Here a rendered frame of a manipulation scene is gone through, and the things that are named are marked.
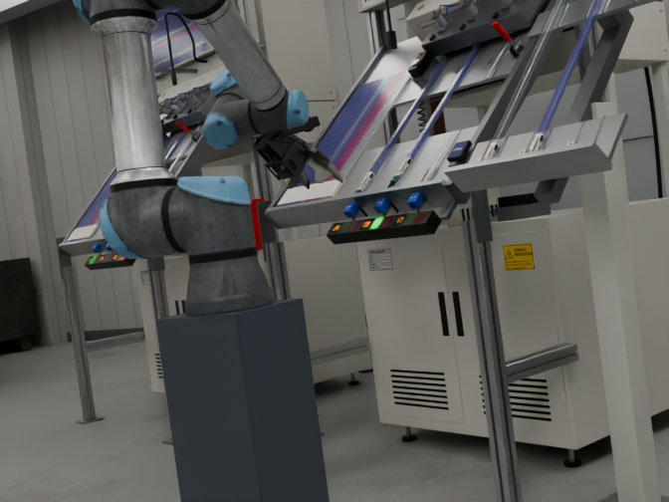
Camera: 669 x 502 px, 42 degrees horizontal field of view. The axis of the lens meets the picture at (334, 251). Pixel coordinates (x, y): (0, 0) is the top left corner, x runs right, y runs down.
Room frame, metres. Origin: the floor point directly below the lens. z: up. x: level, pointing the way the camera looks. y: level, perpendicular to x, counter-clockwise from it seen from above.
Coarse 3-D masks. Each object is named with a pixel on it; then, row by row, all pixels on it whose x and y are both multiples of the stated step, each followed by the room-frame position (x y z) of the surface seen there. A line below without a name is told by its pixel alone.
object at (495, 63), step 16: (528, 32) 2.16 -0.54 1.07; (400, 48) 2.64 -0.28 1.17; (416, 48) 2.56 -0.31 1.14; (464, 48) 2.34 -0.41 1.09; (496, 48) 2.21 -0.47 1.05; (384, 64) 2.64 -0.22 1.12; (400, 64) 2.56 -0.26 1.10; (448, 64) 2.34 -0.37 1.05; (480, 64) 2.21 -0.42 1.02; (496, 64) 2.15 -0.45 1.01; (512, 64) 2.10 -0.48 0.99; (368, 80) 2.63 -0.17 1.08; (448, 80) 2.27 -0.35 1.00; (464, 80) 2.20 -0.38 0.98; (480, 80) 2.15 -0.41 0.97; (496, 80) 2.19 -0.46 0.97; (416, 96) 2.32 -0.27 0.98; (432, 96) 2.28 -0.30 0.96
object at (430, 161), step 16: (464, 128) 2.02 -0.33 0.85; (400, 144) 2.18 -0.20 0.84; (432, 144) 2.07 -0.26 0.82; (448, 144) 2.02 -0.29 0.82; (368, 160) 2.24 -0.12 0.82; (384, 160) 2.17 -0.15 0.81; (400, 160) 2.12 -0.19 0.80; (416, 160) 2.07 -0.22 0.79; (432, 160) 2.01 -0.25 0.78; (352, 176) 2.23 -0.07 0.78; (384, 176) 2.11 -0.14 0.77; (400, 176) 2.04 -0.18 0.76; (416, 176) 2.01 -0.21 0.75; (432, 176) 1.95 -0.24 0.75; (352, 192) 2.17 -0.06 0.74
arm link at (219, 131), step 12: (228, 96) 1.86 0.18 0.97; (216, 108) 1.83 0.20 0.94; (228, 108) 1.81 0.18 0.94; (240, 108) 1.80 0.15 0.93; (216, 120) 1.79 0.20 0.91; (228, 120) 1.80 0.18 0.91; (240, 120) 1.80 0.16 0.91; (204, 132) 1.81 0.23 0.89; (216, 132) 1.80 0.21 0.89; (228, 132) 1.80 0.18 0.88; (240, 132) 1.82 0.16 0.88; (252, 132) 1.81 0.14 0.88; (216, 144) 1.82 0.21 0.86; (228, 144) 1.82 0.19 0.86
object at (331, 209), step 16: (368, 192) 2.06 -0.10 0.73; (384, 192) 2.01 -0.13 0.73; (400, 192) 1.98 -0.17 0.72; (416, 192) 1.95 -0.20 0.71; (432, 192) 1.92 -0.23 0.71; (448, 192) 1.89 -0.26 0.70; (272, 208) 2.36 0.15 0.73; (288, 208) 2.30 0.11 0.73; (304, 208) 2.26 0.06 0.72; (320, 208) 2.22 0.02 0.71; (336, 208) 2.18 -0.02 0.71; (368, 208) 2.10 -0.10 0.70; (400, 208) 2.03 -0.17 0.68; (416, 208) 2.00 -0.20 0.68; (288, 224) 2.37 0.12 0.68; (304, 224) 2.33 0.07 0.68
